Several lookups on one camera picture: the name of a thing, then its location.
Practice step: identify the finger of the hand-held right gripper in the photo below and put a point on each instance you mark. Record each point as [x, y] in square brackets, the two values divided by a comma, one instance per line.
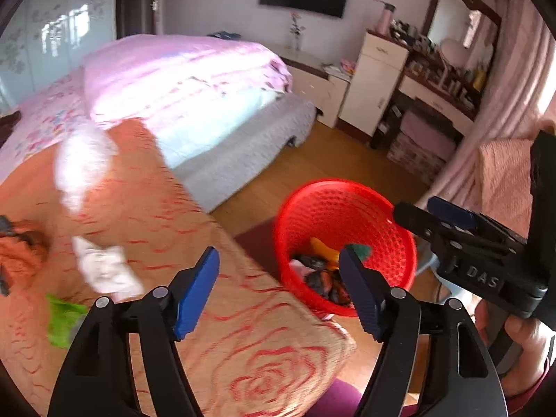
[419, 221]
[451, 213]

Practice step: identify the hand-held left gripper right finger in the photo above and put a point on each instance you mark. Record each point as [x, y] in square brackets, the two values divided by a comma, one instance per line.
[362, 299]

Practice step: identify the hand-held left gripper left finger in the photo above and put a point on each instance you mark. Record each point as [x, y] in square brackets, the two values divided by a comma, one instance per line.
[195, 299]

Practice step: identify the red plastic basket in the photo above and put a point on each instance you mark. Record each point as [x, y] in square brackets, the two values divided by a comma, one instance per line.
[378, 226]

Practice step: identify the white paper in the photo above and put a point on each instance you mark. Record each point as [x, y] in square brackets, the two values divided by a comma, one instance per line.
[108, 269]

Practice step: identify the green cloth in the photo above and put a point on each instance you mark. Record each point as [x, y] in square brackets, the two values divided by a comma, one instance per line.
[63, 319]

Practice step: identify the dark grey and orange cloth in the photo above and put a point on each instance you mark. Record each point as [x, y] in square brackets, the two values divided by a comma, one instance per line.
[21, 260]

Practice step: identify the person's right forearm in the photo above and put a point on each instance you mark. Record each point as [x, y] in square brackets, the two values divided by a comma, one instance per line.
[527, 393]

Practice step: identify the person's right hand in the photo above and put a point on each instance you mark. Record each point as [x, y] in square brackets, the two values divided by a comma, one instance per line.
[536, 352]

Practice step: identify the grey blue plastic stool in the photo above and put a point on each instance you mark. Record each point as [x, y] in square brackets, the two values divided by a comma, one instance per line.
[428, 261]

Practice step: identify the dark brown crumpled wrapper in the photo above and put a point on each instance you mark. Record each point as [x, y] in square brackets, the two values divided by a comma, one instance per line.
[316, 280]

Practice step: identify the peach textured cloth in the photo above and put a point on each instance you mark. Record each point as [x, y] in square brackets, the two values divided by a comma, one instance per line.
[504, 182]

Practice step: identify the orange rose pattern blanket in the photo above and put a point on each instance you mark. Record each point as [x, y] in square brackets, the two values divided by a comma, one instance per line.
[195, 226]

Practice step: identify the woven stool with purple cushion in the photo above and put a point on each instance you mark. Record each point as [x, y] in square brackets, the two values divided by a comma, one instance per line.
[423, 139]

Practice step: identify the purple cloth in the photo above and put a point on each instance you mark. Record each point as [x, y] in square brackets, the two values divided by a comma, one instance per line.
[334, 399]

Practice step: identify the cream dressing table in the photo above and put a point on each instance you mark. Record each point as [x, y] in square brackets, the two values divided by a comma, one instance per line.
[434, 100]

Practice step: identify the dressing table with mirror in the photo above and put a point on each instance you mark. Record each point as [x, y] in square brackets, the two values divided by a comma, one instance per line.
[460, 82]

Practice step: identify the tall cream cabinet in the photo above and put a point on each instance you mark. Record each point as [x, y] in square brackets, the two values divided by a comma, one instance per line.
[369, 91]

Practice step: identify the pink curtain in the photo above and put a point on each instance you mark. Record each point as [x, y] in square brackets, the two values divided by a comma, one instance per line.
[517, 74]

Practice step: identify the round pink makeup mirror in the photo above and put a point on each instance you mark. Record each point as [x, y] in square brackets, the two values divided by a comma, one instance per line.
[454, 54]

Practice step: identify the grey bed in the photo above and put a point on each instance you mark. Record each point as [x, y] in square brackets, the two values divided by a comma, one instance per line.
[260, 147]

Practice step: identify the low cream cabinet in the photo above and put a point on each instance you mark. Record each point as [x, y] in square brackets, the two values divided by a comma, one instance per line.
[317, 91]

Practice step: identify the light blue quilt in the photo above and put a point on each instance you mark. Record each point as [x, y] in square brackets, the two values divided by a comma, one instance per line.
[208, 130]

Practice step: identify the small pink box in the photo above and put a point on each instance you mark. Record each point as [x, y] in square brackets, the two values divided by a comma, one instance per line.
[348, 64]

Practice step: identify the brown framed mirror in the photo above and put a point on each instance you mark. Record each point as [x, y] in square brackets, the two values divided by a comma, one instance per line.
[451, 17]

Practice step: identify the pink thermos bottle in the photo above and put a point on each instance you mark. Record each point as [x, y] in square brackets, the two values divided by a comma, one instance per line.
[384, 19]

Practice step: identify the glass vase with rose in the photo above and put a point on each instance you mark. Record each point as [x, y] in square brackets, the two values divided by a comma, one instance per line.
[297, 39]

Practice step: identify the folded pink quilt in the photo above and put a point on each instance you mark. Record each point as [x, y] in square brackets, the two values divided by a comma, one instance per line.
[182, 78]

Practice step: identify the pink floral bed sheet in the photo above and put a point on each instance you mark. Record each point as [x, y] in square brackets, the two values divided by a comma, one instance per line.
[43, 117]

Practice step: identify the brown teddy bear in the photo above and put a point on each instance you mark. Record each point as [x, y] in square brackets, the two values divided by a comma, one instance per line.
[8, 128]

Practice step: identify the glass door wardrobe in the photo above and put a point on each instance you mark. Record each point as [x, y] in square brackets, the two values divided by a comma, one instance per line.
[52, 21]

